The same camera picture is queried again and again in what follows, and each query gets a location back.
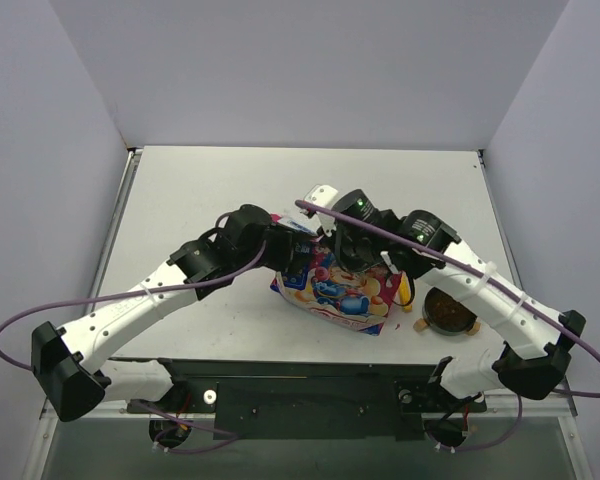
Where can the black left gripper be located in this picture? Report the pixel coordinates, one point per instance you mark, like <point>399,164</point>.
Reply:
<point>299,248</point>

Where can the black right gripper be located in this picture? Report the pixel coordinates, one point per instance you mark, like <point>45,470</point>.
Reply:
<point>353,250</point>

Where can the pink pet food bag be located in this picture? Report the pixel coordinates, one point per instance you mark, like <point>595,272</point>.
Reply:
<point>357,301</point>

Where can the yellow plastic scoop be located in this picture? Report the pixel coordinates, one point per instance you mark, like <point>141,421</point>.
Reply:
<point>405,294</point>

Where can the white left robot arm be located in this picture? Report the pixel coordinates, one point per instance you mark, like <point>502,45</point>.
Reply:
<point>74,363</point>

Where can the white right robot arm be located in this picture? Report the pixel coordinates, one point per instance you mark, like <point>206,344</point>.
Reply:
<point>534,357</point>

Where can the black fish print bowl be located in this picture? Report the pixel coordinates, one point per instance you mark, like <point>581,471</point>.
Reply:
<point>474,317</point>

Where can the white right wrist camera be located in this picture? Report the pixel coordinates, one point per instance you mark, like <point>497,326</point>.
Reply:
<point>324,196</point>

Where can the aluminium table edge rail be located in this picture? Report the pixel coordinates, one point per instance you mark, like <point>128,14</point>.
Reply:
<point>122,195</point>

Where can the black mounting base plate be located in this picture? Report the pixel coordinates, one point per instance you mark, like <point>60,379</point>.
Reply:
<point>246,400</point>

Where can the aluminium front frame rail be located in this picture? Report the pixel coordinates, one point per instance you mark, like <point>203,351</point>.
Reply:
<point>498,404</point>

